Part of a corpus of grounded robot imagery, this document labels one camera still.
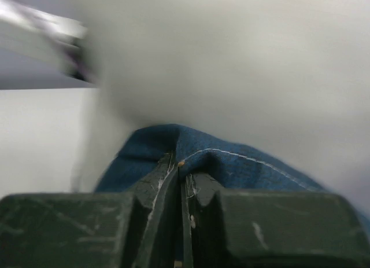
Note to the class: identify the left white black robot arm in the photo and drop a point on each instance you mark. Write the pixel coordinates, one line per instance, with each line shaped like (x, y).
(49, 38)

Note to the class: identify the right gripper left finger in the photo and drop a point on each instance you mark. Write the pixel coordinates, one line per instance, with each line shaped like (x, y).
(152, 227)

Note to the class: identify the dark blue embroidered pillowcase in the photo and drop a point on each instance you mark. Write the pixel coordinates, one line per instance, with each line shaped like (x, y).
(233, 165)

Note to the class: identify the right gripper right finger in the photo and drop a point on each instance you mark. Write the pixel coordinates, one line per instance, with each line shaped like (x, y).
(197, 191)

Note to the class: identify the white pillow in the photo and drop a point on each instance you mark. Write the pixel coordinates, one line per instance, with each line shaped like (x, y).
(289, 77)

